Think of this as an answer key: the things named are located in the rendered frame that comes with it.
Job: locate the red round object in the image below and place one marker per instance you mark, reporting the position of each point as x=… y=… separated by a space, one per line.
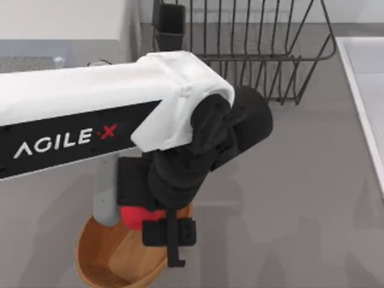
x=135 y=217

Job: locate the pale blue grey counter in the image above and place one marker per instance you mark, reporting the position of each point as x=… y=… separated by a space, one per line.
x=90 y=51

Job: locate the wooden bowl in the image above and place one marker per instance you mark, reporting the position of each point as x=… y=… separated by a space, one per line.
x=132 y=264

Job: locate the small pale knob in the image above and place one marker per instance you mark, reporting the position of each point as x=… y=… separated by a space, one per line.
x=58 y=61

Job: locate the pale grey rounded camera box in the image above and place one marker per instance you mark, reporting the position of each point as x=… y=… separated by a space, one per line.
x=104 y=198

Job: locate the black cutlery holder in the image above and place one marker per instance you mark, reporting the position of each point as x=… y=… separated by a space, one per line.
x=169 y=27

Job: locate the white sink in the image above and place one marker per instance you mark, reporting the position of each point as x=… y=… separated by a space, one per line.
x=366 y=90

